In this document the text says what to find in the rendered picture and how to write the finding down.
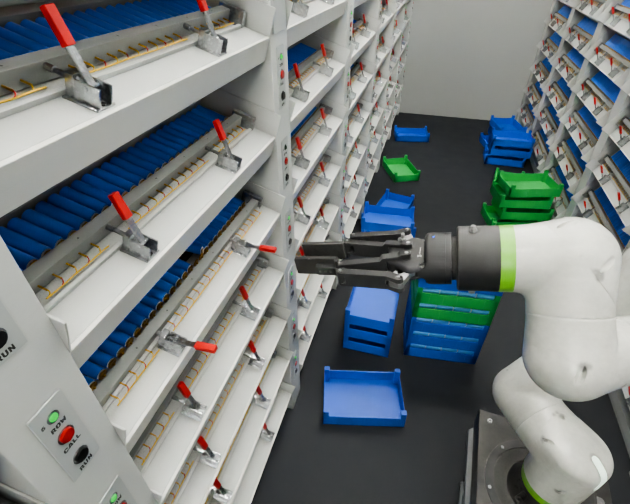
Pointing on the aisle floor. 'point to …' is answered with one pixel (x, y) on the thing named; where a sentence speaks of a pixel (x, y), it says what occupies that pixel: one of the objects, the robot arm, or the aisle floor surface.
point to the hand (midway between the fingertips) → (319, 257)
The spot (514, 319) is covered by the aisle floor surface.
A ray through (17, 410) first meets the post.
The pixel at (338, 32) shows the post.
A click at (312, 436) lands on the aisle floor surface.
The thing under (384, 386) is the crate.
